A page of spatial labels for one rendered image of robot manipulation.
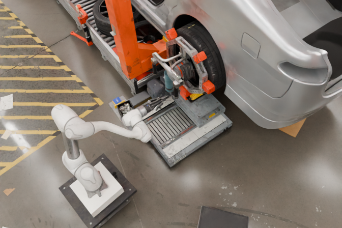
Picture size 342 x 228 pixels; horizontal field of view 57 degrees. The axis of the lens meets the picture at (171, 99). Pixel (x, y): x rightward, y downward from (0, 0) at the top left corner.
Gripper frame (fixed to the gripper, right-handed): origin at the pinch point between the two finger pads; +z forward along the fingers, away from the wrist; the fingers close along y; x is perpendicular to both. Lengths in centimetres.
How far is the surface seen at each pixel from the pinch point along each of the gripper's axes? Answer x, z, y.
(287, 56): 75, 49, 68
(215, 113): -68, 58, 6
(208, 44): 32, 49, -3
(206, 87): 5.5, 33.1, 15.7
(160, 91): -46, 19, -39
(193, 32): 35, 45, -19
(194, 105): -61, 43, -12
